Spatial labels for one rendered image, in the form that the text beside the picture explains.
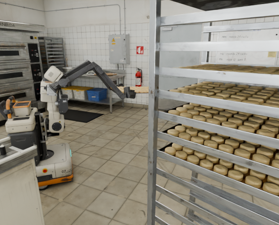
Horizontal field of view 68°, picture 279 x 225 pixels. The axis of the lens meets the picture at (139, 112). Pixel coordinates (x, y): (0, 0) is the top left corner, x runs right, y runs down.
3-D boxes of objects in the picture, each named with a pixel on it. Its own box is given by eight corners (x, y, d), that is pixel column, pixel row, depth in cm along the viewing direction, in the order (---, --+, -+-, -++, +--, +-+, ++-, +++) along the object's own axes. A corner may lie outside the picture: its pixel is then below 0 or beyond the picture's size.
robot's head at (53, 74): (42, 76, 216) (52, 65, 216) (44, 74, 235) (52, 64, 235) (54, 85, 222) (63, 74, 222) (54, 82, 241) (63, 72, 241)
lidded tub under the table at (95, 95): (86, 100, 538) (85, 90, 531) (96, 96, 580) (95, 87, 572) (99, 101, 525) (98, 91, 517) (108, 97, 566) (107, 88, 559)
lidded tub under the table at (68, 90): (61, 97, 573) (60, 88, 565) (73, 94, 613) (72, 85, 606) (71, 98, 557) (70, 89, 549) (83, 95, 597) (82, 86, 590)
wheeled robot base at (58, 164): (6, 195, 215) (2, 174, 208) (17, 164, 272) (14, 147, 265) (74, 182, 238) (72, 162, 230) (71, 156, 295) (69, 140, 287)
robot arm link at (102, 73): (95, 70, 225) (95, 69, 214) (99, 66, 225) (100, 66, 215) (120, 99, 237) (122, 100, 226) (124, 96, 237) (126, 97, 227)
